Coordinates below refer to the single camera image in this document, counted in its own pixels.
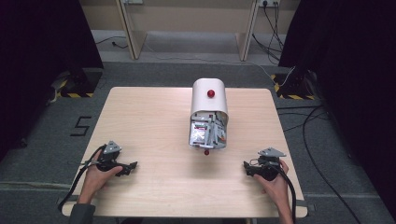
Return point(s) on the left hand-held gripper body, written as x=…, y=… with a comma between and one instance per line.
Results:
x=109, y=157

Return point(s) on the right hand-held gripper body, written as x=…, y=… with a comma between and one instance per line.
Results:
x=269, y=163

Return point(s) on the person's right hand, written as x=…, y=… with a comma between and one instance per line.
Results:
x=275, y=188

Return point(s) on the person's left hand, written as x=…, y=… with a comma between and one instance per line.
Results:
x=96, y=180

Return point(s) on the pile of white sachets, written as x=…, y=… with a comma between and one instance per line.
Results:
x=207, y=130

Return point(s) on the white container with red knobs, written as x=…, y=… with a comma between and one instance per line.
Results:
x=209, y=99

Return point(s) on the black stand base hazard tape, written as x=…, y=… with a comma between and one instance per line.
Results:
x=292, y=88
x=79, y=84

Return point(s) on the black curtain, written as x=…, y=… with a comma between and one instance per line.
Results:
x=351, y=77
x=37, y=62

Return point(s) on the light wooden desk leg panel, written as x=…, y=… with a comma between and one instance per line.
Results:
x=132, y=31
x=247, y=34

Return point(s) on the white power strip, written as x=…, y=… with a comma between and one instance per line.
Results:
x=133, y=1

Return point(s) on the white wall socket strip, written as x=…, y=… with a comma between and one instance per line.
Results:
x=270, y=2

